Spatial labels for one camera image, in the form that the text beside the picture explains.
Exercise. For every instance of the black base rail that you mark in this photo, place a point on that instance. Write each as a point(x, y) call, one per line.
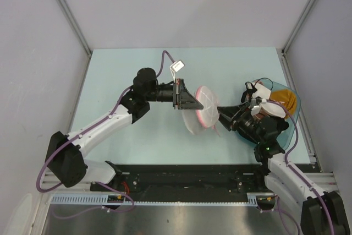
point(189, 179)

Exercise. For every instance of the blue translucent plastic basin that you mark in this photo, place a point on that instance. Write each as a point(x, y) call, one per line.
point(286, 136)

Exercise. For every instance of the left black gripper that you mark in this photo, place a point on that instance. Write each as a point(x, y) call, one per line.
point(184, 100)

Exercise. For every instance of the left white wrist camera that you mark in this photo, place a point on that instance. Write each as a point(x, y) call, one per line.
point(176, 67)

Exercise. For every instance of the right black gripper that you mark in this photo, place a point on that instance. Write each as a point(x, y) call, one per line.
point(225, 112)

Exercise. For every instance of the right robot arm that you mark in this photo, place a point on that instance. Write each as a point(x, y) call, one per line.
point(261, 121)

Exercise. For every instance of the mustard yellow garment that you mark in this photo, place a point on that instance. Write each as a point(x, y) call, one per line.
point(287, 98)

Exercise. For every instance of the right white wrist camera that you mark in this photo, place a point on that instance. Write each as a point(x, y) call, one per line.
point(254, 103)

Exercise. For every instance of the white slotted cable duct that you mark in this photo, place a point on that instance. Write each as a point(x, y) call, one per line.
point(164, 199)

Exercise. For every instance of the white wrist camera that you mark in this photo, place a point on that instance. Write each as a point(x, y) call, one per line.
point(254, 103)
point(176, 67)

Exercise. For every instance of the white bra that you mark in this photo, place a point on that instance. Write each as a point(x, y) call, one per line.
point(264, 93)

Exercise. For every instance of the white mesh laundry bag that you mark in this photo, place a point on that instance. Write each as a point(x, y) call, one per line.
point(197, 121)

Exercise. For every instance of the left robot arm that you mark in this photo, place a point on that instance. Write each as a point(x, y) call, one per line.
point(66, 155)

